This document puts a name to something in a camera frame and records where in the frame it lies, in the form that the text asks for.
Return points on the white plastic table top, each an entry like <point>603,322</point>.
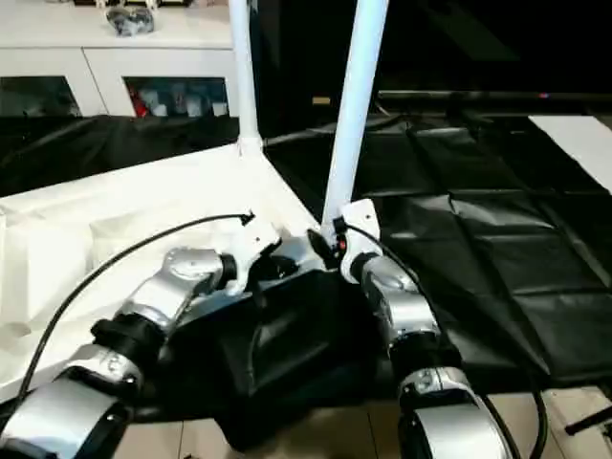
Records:
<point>119,201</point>

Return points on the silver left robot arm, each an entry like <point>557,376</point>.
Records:
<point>167,287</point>

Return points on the black work mat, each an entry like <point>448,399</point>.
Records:
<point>478,215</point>

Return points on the small tan label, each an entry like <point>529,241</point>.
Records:
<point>320,100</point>

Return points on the black backdrop cloth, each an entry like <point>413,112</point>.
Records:
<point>478,43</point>

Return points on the white flat board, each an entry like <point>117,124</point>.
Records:
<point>574,138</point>

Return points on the grey crumpled bag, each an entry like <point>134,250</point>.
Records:
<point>130,21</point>

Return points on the white glass-door sideboard cabinet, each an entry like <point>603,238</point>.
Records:
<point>72,62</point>

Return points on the black metal bar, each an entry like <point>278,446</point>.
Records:
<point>588,420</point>

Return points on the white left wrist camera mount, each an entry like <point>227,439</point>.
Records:
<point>253,239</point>

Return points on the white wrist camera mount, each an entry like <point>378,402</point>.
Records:
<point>253,239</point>
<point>361,220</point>

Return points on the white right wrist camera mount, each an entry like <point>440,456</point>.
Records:
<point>361,220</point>

